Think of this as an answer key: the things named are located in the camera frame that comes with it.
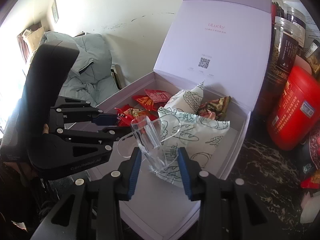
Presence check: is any clear jar with dark label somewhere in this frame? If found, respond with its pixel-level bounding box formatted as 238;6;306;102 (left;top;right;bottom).
271;0;286;18
286;5;307;48
264;16;300;116

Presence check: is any red canister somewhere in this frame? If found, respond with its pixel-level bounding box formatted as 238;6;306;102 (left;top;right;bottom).
266;65;320;152

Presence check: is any red candy packet with figure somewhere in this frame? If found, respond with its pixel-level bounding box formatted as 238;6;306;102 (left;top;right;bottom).
126;107;151;121

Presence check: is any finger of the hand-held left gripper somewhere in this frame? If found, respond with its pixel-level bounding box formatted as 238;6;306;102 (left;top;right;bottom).
50;124;135;155
49;97;126;128

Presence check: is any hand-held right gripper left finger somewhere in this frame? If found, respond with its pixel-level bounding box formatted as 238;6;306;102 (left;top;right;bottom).
30;147;142;240

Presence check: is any white bread-print snack packet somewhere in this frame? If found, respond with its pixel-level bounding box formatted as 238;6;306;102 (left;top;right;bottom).
166;79;208;116
157;107;231;188

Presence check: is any clear plastic cup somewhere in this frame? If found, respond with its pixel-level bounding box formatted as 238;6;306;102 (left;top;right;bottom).
117;116;183;176

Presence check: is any brown cereal snack packet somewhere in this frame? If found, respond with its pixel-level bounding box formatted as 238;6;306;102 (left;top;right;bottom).
196;96;231;121

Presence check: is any lilac gift box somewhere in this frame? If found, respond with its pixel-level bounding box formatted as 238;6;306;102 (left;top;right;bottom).
87;0;273;240

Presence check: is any printed paper sheet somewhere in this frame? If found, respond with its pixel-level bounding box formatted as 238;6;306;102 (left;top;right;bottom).
305;14;320;41

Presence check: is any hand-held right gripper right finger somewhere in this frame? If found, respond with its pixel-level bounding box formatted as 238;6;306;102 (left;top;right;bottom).
177;147;277;240

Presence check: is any small wall picture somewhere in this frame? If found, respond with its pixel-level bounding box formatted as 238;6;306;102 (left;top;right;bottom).
51;0;60;23

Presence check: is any grey-green down jacket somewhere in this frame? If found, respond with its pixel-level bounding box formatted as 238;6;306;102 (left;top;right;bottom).
39;31;120;103

